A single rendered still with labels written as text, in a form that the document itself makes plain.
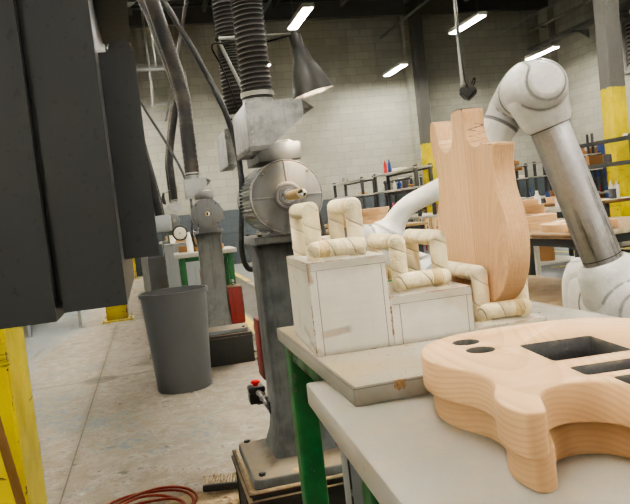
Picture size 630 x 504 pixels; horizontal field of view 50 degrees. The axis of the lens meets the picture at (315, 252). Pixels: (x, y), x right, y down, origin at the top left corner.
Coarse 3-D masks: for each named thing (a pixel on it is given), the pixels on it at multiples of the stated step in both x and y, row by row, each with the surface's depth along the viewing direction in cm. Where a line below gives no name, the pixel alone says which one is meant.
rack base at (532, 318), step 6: (474, 318) 138; (498, 318) 135; (504, 318) 134; (510, 318) 134; (516, 318) 133; (522, 318) 132; (528, 318) 132; (534, 318) 131; (540, 318) 131; (546, 318) 131; (480, 324) 131; (486, 324) 130; (492, 324) 130; (498, 324) 129; (504, 324) 130; (510, 324) 130; (516, 324) 130
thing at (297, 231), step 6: (294, 222) 142; (300, 222) 142; (294, 228) 143; (300, 228) 142; (294, 234) 143; (300, 234) 142; (294, 240) 143; (300, 240) 143; (294, 246) 143; (300, 246) 143; (294, 252) 143; (300, 252) 143
